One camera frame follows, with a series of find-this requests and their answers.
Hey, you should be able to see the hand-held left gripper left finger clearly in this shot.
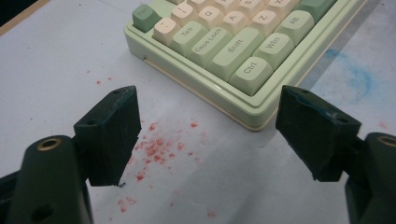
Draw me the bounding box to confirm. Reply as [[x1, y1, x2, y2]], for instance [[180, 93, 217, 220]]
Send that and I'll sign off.
[[73, 85, 142, 187]]

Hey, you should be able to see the green and cream keyboard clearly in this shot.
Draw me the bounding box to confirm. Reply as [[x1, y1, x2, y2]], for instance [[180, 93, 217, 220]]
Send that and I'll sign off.
[[123, 0, 369, 133]]

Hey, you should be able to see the wooden table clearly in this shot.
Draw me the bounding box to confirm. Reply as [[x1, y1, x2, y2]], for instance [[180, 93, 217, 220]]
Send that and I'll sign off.
[[0, 0, 51, 37]]

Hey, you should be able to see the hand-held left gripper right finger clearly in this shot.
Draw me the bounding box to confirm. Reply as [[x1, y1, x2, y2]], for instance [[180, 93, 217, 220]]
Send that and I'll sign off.
[[275, 85, 362, 182]]

